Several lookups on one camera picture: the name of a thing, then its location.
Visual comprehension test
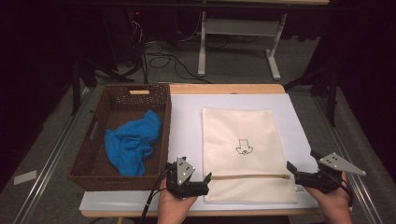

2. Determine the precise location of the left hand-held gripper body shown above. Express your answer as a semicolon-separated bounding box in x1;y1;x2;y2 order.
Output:
165;156;210;200

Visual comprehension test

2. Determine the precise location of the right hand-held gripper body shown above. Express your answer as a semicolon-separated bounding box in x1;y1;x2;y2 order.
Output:
293;152;367;194

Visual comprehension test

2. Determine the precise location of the blue cloth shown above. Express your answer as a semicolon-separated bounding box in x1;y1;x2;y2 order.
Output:
104;109;163;177

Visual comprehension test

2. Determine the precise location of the cream mesh laundry bag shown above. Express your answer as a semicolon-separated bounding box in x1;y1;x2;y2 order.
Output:
202;107;299;205

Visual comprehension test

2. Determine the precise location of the brown woven basket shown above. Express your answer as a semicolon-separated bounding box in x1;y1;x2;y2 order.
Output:
68;83;173;191

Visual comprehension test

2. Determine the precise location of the person's right hand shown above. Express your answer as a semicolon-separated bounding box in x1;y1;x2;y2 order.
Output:
303;173;355;217

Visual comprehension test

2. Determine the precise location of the person's left hand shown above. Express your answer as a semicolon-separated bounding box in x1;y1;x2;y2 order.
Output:
158;181;199;218

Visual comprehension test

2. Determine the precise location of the white table mat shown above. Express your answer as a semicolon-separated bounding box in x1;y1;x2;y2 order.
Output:
78;92;320;213

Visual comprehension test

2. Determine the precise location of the black stand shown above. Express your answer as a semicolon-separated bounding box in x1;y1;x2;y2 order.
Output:
283;66;340;128
70;59;134;116

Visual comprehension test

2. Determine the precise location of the dark computer tower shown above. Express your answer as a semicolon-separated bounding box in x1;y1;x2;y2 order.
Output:
102;7;144;68

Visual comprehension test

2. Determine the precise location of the white floor tape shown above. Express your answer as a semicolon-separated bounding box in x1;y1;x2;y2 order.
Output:
13;170;37;186

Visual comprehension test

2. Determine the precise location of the white-legged desk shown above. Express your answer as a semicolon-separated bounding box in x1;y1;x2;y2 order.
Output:
197;0;331;81

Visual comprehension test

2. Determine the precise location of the aluminium floor rail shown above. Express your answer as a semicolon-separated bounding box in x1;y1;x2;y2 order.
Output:
10;87;94;224
312;96;384;224

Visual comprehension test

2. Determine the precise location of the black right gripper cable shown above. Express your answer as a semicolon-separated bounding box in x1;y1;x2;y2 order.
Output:
340;178;355;208

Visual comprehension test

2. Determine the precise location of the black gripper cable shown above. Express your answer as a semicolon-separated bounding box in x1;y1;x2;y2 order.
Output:
340;178;355;208
138;169;172;224

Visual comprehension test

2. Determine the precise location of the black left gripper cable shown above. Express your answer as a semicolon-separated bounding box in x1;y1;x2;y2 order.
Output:
138;169;172;224

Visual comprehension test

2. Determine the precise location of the black floor cable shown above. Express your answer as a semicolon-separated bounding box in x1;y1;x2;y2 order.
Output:
143;40;213;85

